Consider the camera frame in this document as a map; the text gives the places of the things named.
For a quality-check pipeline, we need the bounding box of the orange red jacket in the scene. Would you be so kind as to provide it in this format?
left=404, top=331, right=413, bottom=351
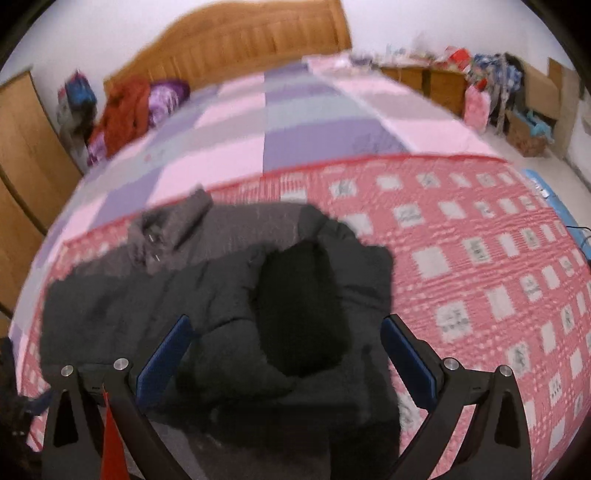
left=90, top=77, right=151, bottom=158

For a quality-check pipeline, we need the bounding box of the dark grey wool coat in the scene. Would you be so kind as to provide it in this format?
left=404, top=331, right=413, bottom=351
left=39, top=190, right=401, bottom=479

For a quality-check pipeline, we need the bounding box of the wooden headboard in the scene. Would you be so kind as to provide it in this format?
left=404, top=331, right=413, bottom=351
left=103, top=1, right=352, bottom=94

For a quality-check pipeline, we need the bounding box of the pink bag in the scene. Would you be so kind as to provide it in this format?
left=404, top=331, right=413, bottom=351
left=463, top=85, right=491, bottom=133

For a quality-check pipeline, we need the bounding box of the wooden wardrobe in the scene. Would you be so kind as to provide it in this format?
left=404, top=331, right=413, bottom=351
left=0, top=69, right=82, bottom=317

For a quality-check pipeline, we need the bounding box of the wooden bedside cabinet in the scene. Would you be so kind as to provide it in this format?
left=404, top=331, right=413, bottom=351
left=380, top=66, right=467, bottom=117

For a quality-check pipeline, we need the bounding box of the cardboard box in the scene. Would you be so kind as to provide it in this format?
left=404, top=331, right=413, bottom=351
left=506, top=111, right=554, bottom=157

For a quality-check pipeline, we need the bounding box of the pink purple patchwork bedsheet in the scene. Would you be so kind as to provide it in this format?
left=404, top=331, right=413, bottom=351
left=10, top=55, right=493, bottom=357

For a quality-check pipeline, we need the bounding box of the hanging bags pile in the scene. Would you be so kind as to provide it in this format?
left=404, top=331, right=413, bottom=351
left=56, top=70, right=97, bottom=170

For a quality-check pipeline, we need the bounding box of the blue patterned clothes pile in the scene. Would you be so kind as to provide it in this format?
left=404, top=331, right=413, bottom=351
left=470, top=52, right=525, bottom=134

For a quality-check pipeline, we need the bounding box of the purple patterned pillow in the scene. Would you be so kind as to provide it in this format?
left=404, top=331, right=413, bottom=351
left=87, top=79, right=190, bottom=167

